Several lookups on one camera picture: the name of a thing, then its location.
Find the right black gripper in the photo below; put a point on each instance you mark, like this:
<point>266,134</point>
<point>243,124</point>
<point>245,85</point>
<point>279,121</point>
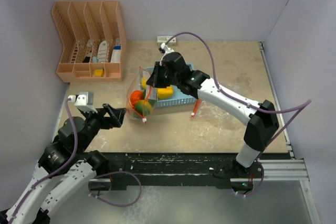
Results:
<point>154,80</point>

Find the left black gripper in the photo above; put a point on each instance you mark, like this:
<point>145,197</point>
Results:
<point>116,116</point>

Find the small orange pumpkin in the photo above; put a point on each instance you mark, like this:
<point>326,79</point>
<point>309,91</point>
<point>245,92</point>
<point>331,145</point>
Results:
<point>136,96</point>

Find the clear zip bag orange zipper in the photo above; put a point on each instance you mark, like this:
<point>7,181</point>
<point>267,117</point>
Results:
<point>149,94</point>

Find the green orange fruit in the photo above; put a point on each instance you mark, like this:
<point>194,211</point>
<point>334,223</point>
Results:
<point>143,107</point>

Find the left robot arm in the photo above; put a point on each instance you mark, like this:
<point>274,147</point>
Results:
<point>64,166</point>

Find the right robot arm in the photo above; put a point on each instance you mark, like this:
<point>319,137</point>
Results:
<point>259,118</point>

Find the yellow bell pepper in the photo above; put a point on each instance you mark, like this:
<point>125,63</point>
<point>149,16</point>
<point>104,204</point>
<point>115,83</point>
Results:
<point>164,93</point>

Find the small yellow pear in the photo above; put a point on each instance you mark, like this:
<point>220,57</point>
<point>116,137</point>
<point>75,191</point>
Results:
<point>143,82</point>

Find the small white green box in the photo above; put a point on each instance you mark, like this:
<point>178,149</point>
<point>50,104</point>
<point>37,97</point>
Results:
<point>168,40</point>

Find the white blue packet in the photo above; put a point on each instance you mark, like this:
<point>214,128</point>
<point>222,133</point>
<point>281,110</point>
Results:
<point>116,52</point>

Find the yellow block in organizer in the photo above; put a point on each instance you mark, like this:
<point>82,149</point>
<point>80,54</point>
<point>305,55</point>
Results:
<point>98,72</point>

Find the white striped packet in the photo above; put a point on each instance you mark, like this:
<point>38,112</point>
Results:
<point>102,52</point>

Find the orange plastic file organizer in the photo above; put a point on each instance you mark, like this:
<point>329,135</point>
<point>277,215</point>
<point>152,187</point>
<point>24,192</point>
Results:
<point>94,40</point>

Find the black white packet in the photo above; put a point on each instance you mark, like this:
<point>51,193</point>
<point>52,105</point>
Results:
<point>88,52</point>

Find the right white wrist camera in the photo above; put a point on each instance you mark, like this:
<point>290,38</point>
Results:
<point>165,49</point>

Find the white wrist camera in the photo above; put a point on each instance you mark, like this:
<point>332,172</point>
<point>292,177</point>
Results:
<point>165,49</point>
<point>83,101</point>

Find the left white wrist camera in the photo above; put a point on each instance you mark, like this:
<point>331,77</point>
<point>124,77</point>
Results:
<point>83,101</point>

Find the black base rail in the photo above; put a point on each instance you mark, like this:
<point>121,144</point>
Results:
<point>218,170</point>

